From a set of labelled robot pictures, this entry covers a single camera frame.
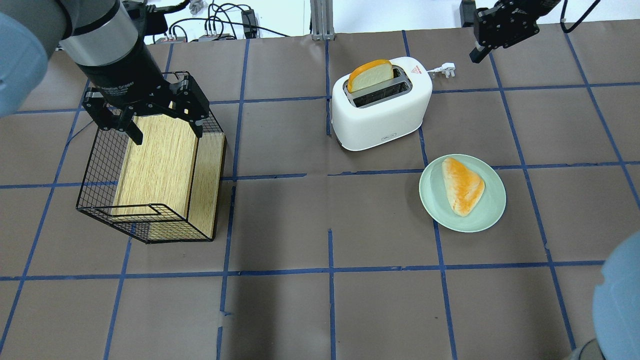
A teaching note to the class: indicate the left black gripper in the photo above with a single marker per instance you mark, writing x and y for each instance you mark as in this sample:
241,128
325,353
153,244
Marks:
121,70

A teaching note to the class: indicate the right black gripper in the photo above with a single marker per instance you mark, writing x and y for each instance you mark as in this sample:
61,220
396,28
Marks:
501,28

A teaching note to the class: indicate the white toaster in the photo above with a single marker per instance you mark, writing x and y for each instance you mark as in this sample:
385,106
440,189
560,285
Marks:
382,112

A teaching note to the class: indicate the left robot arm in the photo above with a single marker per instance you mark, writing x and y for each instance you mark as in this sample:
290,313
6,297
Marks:
105,38

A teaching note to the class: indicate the bread slice in toaster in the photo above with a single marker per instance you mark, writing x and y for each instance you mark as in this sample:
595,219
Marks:
369,74

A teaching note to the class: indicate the wooden board insert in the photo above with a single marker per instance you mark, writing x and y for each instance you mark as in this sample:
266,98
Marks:
168,186

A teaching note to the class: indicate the triangular bread on plate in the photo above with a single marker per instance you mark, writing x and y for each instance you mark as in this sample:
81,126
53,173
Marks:
464,188

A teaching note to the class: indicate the black power adapter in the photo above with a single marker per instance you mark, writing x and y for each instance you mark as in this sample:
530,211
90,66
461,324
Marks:
250,24

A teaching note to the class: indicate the light green plate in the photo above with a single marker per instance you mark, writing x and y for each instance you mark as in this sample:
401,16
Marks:
433,197

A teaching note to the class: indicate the black wire basket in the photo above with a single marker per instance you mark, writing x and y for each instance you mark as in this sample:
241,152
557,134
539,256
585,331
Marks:
101,177

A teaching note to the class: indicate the aluminium frame post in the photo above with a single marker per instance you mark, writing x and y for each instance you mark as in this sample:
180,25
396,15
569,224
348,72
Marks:
322,20

